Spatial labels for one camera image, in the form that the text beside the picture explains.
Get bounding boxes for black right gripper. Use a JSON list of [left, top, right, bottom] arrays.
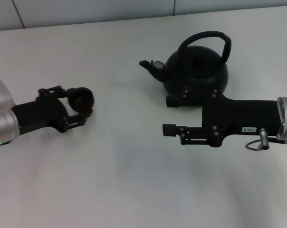
[[162, 89, 281, 148]]

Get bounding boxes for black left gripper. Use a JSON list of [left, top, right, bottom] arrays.
[[11, 85, 94, 135]]

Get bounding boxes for small dark brown teacup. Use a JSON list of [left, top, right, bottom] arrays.
[[68, 87, 96, 114]]

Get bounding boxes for black round teapot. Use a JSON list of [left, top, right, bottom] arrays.
[[138, 30, 232, 98]]

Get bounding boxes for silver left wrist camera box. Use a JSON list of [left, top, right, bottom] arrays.
[[0, 68, 15, 111]]

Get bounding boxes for grey cable with metal plugs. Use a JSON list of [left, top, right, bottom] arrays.
[[245, 128, 279, 151]]

